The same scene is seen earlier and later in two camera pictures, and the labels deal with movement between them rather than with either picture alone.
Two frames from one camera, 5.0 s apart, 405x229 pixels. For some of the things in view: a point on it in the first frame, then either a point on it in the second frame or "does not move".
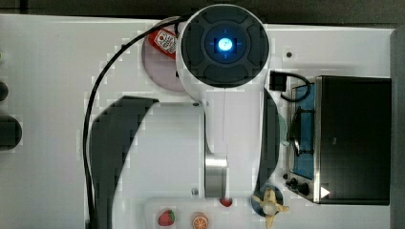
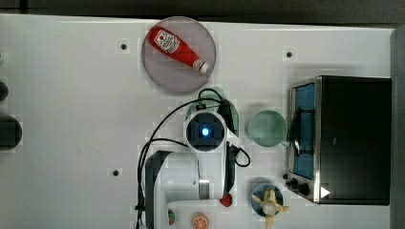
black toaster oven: (340, 140) does not move
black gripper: (278, 80) to (224, 110)
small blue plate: (260, 194) does not move
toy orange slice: (200, 220) does not move
